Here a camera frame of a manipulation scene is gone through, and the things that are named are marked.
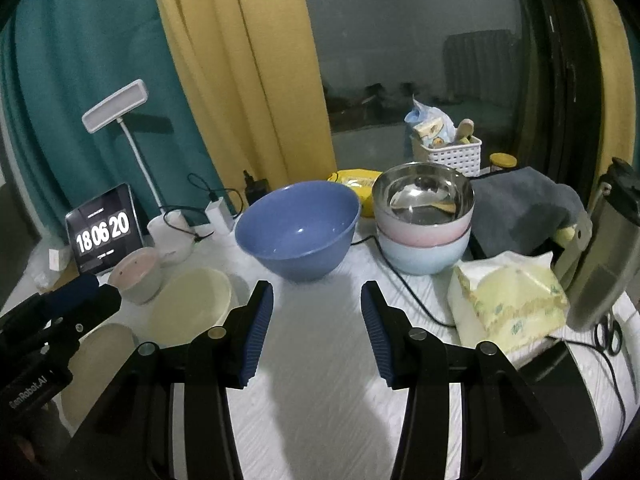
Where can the black scissors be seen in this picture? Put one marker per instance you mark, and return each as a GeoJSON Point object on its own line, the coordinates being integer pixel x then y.
{"type": "Point", "coordinates": [608, 335]}

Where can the white charger plug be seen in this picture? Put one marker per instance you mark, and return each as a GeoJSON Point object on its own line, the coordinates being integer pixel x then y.
{"type": "Point", "coordinates": [219, 216]}

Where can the black smartphone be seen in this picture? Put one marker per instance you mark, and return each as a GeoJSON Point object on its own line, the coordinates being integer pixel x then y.
{"type": "Point", "coordinates": [555, 378]}

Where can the clear plastic bag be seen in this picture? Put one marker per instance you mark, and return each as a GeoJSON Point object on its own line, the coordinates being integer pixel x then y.
{"type": "Point", "coordinates": [37, 268]}

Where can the light blue bowl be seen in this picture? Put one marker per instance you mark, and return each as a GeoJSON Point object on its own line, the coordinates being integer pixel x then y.
{"type": "Point", "coordinates": [422, 260]}

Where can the yellow wet wipes pack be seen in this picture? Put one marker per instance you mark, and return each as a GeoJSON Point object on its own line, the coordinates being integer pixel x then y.
{"type": "Point", "coordinates": [360, 181]}

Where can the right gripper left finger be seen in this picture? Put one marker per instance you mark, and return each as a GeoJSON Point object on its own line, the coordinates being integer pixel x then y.
{"type": "Point", "coordinates": [128, 432]}

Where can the yellow curtain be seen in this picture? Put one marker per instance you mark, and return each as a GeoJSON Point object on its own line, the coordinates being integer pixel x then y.
{"type": "Point", "coordinates": [250, 72]}

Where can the blue snack bag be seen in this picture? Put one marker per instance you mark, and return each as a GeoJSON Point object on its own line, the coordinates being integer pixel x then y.
{"type": "Point", "coordinates": [433, 127]}

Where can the teal curtain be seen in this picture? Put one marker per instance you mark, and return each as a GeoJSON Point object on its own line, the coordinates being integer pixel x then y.
{"type": "Point", "coordinates": [61, 57]}

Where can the pink speckled bowl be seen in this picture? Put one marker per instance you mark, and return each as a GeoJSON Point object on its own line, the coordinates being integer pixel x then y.
{"type": "Point", "coordinates": [138, 276]}

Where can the grey folded cloth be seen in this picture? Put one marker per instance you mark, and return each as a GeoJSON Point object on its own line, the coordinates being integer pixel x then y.
{"type": "Point", "coordinates": [519, 210]}

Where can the yellow tissue pack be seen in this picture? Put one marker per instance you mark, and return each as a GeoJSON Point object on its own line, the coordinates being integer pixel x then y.
{"type": "Point", "coordinates": [510, 300]}

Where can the white plastic basket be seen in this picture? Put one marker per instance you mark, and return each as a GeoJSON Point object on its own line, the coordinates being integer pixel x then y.
{"type": "Point", "coordinates": [464, 157]}

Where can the small white box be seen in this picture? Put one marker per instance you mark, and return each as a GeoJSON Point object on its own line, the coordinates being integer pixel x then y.
{"type": "Point", "coordinates": [59, 258]}

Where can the pink steel-lined bowl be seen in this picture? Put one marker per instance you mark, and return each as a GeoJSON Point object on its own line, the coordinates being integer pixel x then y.
{"type": "Point", "coordinates": [421, 204]}

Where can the black charger adapter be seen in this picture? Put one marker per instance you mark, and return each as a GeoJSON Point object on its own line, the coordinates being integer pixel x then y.
{"type": "Point", "coordinates": [255, 189]}

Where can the yellow lid jar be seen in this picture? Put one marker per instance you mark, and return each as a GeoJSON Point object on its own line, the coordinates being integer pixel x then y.
{"type": "Point", "coordinates": [500, 161]}

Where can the white desk lamp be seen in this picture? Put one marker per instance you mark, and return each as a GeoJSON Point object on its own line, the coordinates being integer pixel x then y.
{"type": "Point", "coordinates": [170, 233]}

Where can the tablet showing clock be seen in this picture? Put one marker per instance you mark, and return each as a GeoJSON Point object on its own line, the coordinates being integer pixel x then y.
{"type": "Point", "coordinates": [104, 230]}

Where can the cream yellow bowl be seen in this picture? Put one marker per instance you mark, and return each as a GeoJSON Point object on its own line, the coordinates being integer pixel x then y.
{"type": "Point", "coordinates": [189, 305]}

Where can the large blue bowl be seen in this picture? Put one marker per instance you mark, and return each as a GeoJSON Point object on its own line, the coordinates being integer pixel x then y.
{"type": "Point", "coordinates": [301, 232]}

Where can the beige plate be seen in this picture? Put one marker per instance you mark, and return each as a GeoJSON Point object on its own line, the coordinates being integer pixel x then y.
{"type": "Point", "coordinates": [100, 356]}

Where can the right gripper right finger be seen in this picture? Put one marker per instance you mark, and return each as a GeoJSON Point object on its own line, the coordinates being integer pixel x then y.
{"type": "Point", "coordinates": [506, 433]}

